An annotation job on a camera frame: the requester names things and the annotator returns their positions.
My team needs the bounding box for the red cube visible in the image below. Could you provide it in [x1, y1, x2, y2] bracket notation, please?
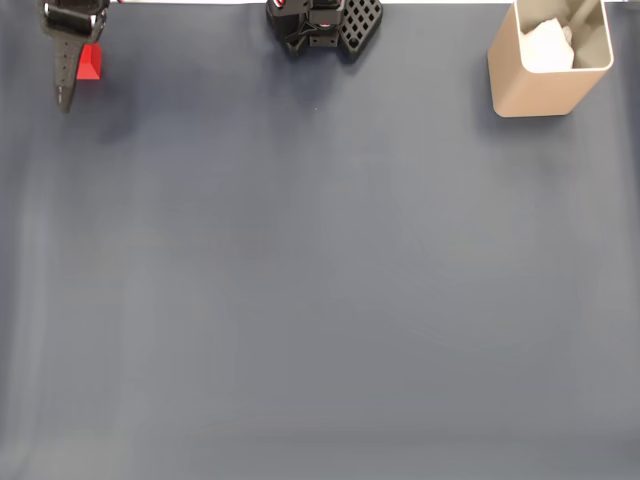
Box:
[75, 43, 105, 82]

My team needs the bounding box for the beige open box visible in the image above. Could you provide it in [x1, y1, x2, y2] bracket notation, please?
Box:
[487, 0, 616, 119]

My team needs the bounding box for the dark grey table mat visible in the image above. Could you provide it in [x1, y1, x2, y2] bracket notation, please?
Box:
[0, 2, 640, 480]

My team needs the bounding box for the white crumpled paper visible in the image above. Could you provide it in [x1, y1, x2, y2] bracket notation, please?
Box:
[519, 16, 577, 72]

